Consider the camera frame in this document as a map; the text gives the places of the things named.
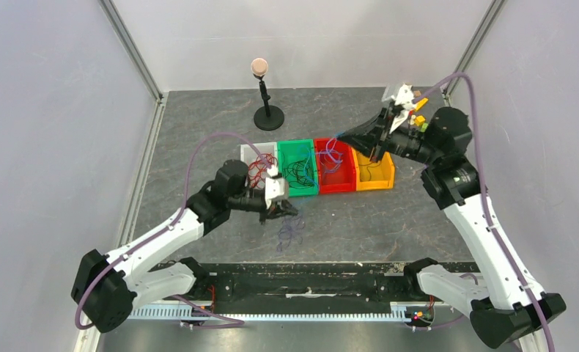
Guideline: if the purple wire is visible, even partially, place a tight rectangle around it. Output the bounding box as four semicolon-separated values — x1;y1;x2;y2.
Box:
317;147;344;176
276;213;306;252

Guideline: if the black thin wire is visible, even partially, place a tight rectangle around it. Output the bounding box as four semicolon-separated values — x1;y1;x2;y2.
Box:
357;154;383;171

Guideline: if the red wire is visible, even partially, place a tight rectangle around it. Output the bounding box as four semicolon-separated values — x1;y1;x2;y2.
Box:
246;153;279;191

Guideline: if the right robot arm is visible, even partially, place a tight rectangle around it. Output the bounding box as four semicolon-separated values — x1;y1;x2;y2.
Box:
339;107;566;351

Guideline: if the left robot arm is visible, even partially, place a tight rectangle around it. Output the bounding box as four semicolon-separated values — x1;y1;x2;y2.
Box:
71;160;298;333

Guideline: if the yellow wooden cube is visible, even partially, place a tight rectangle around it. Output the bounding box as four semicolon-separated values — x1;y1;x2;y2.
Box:
414;115;426;127

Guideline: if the orange plastic bin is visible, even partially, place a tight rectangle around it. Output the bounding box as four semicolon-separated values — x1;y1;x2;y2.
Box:
352;149;396;191

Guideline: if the red plastic bin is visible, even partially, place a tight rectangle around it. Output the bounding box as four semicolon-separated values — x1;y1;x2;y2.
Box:
314;138;356;194

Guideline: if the white transparent plastic bin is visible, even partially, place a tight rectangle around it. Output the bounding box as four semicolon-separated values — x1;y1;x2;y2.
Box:
240;142;279;189

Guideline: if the green plastic bin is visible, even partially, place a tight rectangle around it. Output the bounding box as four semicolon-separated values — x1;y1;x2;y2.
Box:
277;139;319;197

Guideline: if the yellow wooden bar block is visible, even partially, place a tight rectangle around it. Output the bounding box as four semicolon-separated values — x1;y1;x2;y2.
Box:
415;98;429;111

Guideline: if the black microphone stand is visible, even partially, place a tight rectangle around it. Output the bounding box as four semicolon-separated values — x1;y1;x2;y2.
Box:
251;58;284;131

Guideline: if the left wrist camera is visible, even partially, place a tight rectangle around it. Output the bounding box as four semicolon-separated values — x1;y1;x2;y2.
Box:
264;165;289;210

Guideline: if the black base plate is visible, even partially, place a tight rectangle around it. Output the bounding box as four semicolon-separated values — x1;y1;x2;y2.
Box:
184;262;431;315

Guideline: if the white cable duct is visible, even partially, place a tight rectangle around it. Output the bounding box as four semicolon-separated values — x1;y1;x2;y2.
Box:
128;303;412;323

